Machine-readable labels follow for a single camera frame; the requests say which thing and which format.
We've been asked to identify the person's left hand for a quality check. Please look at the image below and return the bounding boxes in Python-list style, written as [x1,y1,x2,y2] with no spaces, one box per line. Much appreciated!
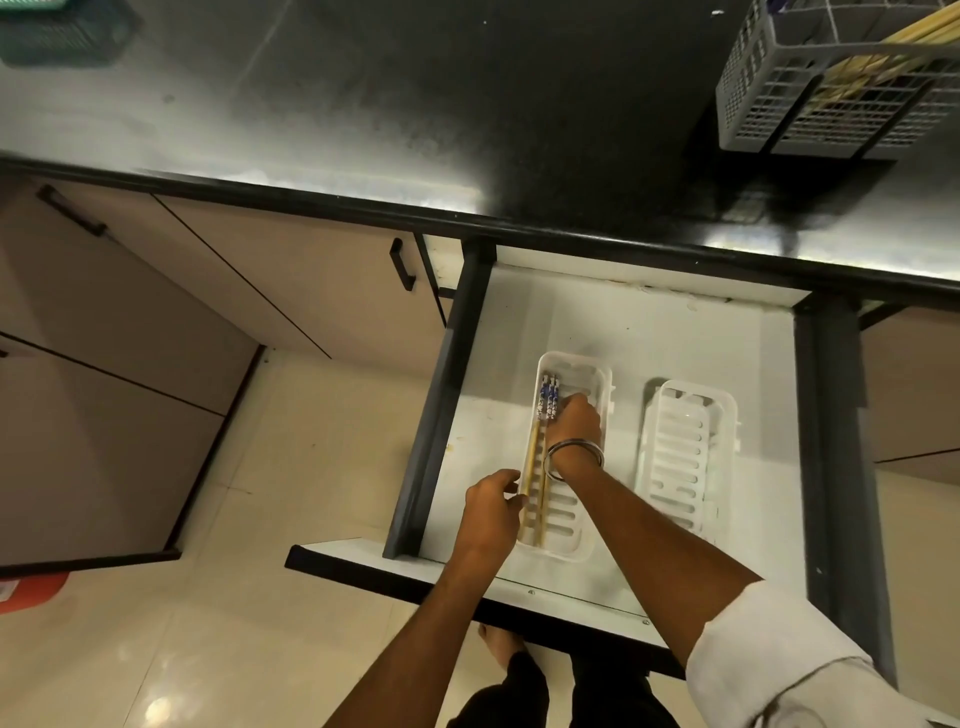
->
[450,469,528,564]

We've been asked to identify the grey plastic cutlery basket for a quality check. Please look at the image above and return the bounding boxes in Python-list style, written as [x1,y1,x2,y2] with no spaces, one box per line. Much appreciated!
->
[714,0,960,162]

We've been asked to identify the person's left forearm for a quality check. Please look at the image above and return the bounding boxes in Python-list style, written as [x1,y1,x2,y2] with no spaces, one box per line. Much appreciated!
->
[324,547,519,728]

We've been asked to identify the teal plastic basket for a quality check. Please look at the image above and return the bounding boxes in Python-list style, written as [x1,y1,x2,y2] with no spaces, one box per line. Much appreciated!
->
[0,0,145,70]

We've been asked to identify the person's right hand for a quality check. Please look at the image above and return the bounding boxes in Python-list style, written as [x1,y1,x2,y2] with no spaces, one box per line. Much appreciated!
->
[546,393,606,457]

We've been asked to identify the bundle of wooden chopsticks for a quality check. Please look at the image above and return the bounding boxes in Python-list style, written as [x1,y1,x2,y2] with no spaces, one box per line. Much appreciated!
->
[804,6,960,115]

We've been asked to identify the white shirt sleeve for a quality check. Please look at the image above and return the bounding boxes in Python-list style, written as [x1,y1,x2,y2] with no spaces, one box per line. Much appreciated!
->
[685,580,960,728]

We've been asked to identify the red plastic object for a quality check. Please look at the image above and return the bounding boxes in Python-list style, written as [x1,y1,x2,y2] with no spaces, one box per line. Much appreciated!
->
[0,573,73,618]

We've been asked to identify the white slotted plastic tray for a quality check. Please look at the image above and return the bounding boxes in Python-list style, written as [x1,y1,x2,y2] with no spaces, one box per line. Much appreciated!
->
[516,350,618,565]

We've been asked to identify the wooden chopstick with blue end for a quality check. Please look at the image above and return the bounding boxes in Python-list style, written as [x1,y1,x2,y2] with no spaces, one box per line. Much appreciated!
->
[528,375,555,526]
[522,373,547,505]
[534,377,562,547]

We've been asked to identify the person's right forearm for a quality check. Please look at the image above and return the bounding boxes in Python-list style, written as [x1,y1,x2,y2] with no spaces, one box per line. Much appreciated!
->
[551,459,765,670]

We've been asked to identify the beige cabinet door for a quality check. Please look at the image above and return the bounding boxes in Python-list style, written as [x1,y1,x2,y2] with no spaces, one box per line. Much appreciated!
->
[153,193,451,360]
[0,330,265,580]
[0,174,334,421]
[859,306,960,468]

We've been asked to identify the person's bare foot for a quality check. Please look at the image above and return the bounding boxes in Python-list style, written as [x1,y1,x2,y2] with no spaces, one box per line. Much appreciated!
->
[477,622,527,670]

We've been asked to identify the white drawer with dark frame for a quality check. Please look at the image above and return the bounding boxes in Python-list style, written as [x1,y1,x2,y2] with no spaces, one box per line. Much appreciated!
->
[284,237,901,684]

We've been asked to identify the white slotted plastic lid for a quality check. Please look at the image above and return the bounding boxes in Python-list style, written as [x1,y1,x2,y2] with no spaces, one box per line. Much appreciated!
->
[634,378,741,543]

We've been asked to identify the black cabinet handle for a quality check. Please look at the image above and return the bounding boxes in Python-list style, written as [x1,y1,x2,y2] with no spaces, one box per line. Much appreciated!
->
[35,184,108,238]
[387,237,417,293]

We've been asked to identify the silver metal bracelet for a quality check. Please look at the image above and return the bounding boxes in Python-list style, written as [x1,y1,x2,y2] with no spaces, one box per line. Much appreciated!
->
[545,439,606,484]

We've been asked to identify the black trousers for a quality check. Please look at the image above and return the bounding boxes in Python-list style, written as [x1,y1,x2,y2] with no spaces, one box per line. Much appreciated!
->
[456,649,682,728]

